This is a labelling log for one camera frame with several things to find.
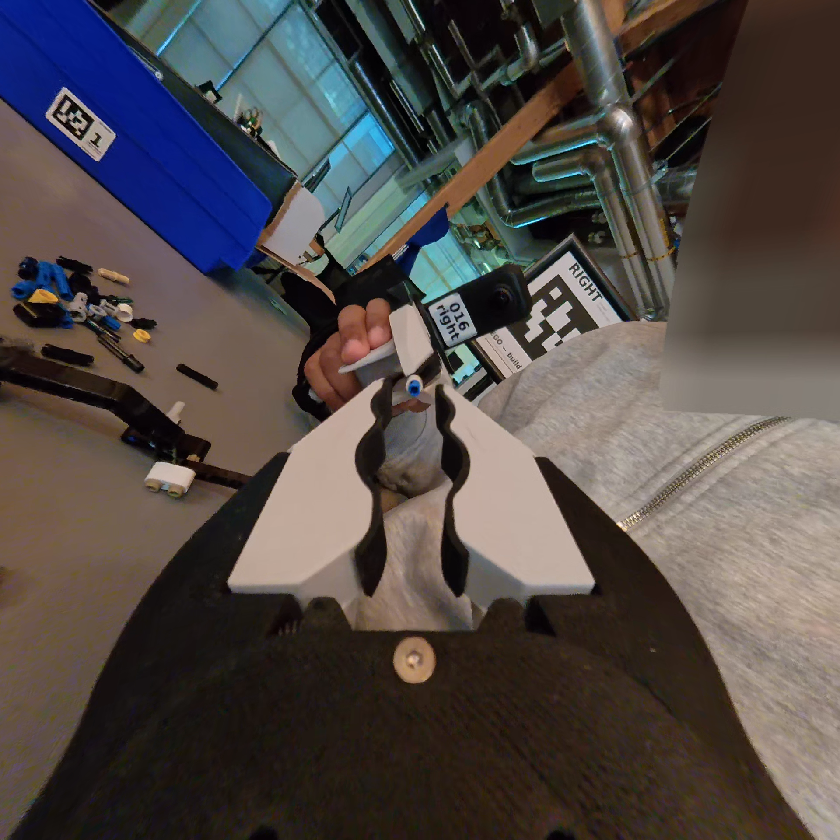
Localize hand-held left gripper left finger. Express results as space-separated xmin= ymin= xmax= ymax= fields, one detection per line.
xmin=226 ymin=382 xmax=396 ymax=627

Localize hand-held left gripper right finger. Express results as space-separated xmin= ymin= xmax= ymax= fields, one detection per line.
xmin=434 ymin=385 xmax=597 ymax=627

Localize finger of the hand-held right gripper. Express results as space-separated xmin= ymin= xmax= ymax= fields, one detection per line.
xmin=337 ymin=344 xmax=399 ymax=375
xmin=388 ymin=304 xmax=438 ymax=377

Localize person's right forearm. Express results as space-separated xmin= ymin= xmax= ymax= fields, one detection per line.
xmin=384 ymin=397 xmax=455 ymax=500

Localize white lego block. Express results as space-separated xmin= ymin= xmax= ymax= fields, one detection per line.
xmin=143 ymin=461 xmax=198 ymax=497

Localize cluster of small lego pins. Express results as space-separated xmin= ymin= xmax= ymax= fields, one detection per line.
xmin=10 ymin=255 xmax=158 ymax=349

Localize person's right hand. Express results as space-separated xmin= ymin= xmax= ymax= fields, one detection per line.
xmin=303 ymin=298 xmax=396 ymax=414

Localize framed marker sign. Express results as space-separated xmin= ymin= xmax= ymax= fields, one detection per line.
xmin=471 ymin=231 xmax=636 ymax=403

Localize blue plastic part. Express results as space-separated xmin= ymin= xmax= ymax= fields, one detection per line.
xmin=399 ymin=215 xmax=452 ymax=277

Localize person's grey hoodie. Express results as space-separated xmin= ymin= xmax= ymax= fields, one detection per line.
xmin=354 ymin=320 xmax=840 ymax=840

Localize wooden beam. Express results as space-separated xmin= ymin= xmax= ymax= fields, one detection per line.
xmin=364 ymin=0 xmax=657 ymax=269

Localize white cardboard box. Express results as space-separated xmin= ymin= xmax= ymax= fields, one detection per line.
xmin=257 ymin=182 xmax=327 ymax=265

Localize silver ventilation pipes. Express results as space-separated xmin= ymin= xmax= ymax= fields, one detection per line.
xmin=453 ymin=0 xmax=697 ymax=319

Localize large glass window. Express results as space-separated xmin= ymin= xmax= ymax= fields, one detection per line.
xmin=125 ymin=0 xmax=460 ymax=263

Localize blue plastic bin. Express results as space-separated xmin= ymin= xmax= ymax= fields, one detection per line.
xmin=0 ymin=0 xmax=301 ymax=277

